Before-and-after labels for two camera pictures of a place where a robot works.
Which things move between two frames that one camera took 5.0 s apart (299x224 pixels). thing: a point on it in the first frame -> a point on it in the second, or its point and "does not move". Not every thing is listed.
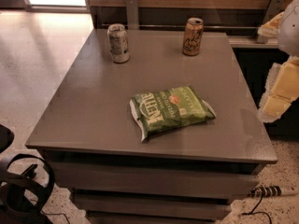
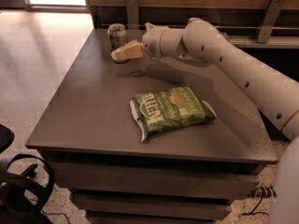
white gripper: [290, 28] -> [152, 43]
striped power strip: [270, 190] does not move
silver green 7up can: [118, 38] does not move
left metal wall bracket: [132, 12] does not move
